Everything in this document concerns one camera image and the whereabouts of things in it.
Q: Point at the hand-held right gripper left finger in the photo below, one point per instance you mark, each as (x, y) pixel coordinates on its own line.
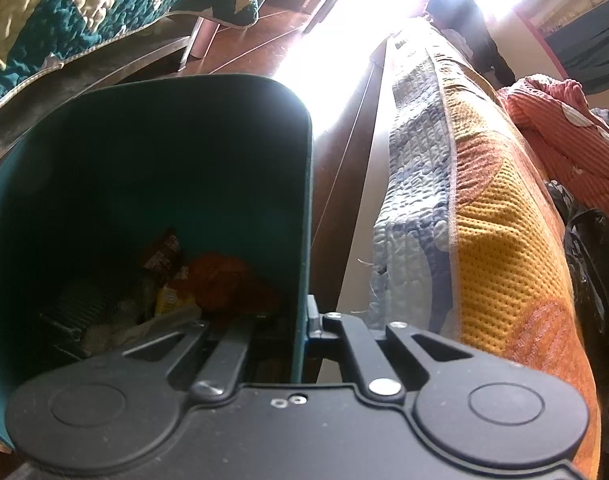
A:
(229, 355)

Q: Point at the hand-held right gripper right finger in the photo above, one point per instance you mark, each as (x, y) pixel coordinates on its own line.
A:
(312, 316)

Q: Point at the teal plastic trash bin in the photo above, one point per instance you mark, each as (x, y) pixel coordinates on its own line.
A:
(134, 160)

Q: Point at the orange crumpled wrapper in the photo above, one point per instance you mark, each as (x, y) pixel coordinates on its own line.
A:
(224, 280)

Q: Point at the yellow packet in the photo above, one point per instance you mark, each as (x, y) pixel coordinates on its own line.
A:
(172, 301)

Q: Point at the brown snack wrapper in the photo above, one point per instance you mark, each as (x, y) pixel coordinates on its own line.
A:
(162, 255)

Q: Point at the dark ribbed item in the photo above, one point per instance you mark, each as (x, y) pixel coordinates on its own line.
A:
(74, 310)

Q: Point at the blue and grey quilt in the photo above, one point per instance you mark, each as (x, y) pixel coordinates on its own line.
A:
(414, 185)

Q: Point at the orange and yellow blanket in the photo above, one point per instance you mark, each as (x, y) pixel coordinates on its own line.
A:
(504, 260)

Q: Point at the black plastic bag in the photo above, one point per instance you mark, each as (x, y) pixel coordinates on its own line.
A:
(594, 260)

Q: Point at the pink striped blanket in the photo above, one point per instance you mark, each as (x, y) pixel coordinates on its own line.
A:
(549, 125)

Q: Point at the black garment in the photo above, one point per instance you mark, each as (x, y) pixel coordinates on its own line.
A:
(464, 25)

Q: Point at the teal and cream zigzag quilt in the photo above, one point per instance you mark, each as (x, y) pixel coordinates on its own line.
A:
(59, 15)

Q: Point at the dark teal curtain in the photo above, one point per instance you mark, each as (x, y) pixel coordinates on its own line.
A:
(594, 55)

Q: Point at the metal bed frame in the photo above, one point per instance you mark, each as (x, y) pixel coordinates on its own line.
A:
(109, 67)

